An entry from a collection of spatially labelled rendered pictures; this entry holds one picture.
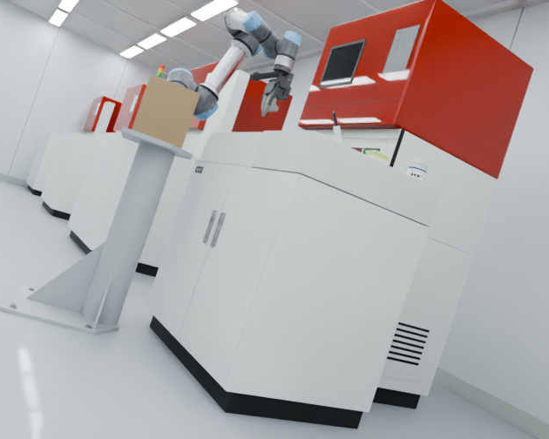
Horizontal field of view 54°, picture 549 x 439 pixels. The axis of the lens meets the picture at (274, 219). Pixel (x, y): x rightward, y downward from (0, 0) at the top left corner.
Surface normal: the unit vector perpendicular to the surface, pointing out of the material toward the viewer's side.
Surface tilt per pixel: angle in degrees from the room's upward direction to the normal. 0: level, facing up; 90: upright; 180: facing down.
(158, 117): 90
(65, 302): 90
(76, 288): 90
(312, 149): 90
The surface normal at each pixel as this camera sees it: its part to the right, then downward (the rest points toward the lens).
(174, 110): 0.27, 0.07
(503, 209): -0.82, -0.29
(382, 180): 0.48, 0.14
